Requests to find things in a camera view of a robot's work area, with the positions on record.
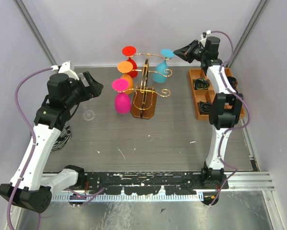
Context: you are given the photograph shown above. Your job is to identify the gold wire wine glass rack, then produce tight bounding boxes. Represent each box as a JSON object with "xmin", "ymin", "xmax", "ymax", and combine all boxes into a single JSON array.
[{"xmin": 131, "ymin": 54, "xmax": 171, "ymax": 119}]

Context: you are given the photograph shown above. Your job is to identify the orange wine glass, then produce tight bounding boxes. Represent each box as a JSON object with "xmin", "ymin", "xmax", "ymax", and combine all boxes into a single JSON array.
[{"xmin": 117, "ymin": 61, "xmax": 134, "ymax": 95}]

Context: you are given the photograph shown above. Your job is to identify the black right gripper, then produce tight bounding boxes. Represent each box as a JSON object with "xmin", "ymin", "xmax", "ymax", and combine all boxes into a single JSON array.
[{"xmin": 173, "ymin": 39, "xmax": 206, "ymax": 64}]

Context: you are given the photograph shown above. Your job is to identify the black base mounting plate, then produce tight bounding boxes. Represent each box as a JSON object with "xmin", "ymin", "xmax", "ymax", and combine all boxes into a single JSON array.
[{"xmin": 82, "ymin": 170, "xmax": 228, "ymax": 196}]

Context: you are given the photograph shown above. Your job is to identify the blue wine glass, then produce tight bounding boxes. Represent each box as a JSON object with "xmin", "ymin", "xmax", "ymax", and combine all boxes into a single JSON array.
[{"xmin": 153, "ymin": 49, "xmax": 174, "ymax": 83}]

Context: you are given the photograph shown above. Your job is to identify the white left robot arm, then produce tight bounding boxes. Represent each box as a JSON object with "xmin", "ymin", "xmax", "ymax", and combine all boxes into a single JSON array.
[{"xmin": 0, "ymin": 61, "xmax": 104, "ymax": 214}]

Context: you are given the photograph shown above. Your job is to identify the red wine glass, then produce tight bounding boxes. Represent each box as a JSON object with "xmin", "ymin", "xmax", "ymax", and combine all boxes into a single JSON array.
[{"xmin": 122, "ymin": 46, "xmax": 138, "ymax": 79}]

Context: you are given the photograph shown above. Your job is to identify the dark rolled fabric front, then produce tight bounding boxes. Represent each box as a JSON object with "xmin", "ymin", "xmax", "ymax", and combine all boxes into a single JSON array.
[{"xmin": 198, "ymin": 101, "xmax": 212, "ymax": 115}]

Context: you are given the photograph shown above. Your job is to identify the pink wine glass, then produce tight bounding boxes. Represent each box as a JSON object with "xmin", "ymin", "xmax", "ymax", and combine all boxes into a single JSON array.
[{"xmin": 112, "ymin": 79, "xmax": 131, "ymax": 114}]

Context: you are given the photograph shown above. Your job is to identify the dark rolled fabric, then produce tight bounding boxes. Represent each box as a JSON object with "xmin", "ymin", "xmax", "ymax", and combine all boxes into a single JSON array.
[
  {"xmin": 193, "ymin": 78, "xmax": 210, "ymax": 90},
  {"xmin": 227, "ymin": 76, "xmax": 238, "ymax": 89},
  {"xmin": 198, "ymin": 101, "xmax": 212, "ymax": 115}
]

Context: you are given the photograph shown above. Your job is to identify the striped black white cloth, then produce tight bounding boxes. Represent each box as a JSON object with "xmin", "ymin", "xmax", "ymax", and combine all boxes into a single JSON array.
[{"xmin": 51, "ymin": 122, "xmax": 72, "ymax": 152}]

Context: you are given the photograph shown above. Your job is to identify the clear wine glass front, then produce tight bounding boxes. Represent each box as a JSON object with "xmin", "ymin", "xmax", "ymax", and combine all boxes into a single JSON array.
[{"xmin": 83, "ymin": 110, "xmax": 95, "ymax": 121}]

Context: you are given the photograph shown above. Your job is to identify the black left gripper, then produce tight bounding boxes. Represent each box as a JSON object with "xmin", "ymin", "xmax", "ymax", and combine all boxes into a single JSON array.
[{"xmin": 66, "ymin": 71, "xmax": 104, "ymax": 109}]

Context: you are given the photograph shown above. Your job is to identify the wooden compartment tray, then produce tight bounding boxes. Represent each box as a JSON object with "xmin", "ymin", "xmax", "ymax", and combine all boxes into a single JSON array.
[{"xmin": 188, "ymin": 67, "xmax": 246, "ymax": 120}]

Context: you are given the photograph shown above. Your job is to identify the dark rolled fabric rear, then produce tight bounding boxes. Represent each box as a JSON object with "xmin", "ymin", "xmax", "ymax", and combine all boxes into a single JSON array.
[{"xmin": 193, "ymin": 78, "xmax": 210, "ymax": 90}]

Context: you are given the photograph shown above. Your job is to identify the dark rolled fabric right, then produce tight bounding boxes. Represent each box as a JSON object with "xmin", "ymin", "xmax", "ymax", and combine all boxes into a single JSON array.
[{"xmin": 227, "ymin": 76, "xmax": 238, "ymax": 89}]

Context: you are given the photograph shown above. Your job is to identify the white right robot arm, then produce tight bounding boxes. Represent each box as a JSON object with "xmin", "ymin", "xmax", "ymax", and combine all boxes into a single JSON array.
[{"xmin": 174, "ymin": 30, "xmax": 243, "ymax": 189}]

